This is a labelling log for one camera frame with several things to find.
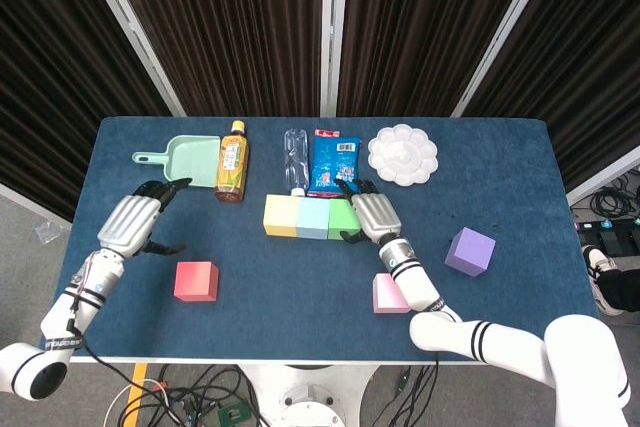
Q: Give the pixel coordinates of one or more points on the green foam cube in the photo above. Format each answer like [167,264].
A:
[341,217]

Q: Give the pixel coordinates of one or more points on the clear empty plastic bottle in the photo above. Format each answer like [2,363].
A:
[296,157]

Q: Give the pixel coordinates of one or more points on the amber tea bottle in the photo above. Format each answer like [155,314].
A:
[232,162]

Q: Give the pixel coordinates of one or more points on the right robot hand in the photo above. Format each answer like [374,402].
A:
[377,214]

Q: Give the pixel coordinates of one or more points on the blue snack bag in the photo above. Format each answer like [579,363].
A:
[332,159]

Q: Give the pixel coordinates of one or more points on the clear plastic bag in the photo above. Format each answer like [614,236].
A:
[49,232]

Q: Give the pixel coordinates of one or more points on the black power strip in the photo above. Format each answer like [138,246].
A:
[607,225]

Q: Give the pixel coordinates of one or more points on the black trouser leg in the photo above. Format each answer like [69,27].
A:
[622,292]

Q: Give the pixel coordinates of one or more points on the red foam cube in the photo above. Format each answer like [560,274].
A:
[195,281]

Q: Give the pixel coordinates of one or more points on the white flower paint palette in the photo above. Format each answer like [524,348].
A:
[402,154]

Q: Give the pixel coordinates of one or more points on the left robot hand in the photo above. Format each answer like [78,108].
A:
[127,222]

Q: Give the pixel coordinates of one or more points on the purple foam cube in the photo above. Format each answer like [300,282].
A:
[471,251]

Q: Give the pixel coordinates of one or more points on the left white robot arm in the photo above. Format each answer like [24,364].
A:
[75,307]

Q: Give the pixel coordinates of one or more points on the white sneaker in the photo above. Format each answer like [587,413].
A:
[597,267]

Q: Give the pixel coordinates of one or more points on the light blue foam cube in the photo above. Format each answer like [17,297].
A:
[314,217]

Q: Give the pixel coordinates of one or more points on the yellow foam cube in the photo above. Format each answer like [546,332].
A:
[281,214]

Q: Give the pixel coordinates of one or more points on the green circuit board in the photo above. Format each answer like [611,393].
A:
[232,413]

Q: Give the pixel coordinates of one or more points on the pink foam cube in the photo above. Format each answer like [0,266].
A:
[386,297]

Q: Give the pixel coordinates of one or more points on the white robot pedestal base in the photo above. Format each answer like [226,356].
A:
[310,397]

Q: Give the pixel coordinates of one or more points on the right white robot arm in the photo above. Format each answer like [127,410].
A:
[500,342]

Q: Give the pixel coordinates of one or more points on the mint green dustpan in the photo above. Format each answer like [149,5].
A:
[195,159]

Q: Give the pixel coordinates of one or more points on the blue felt table cover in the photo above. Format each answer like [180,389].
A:
[300,307]

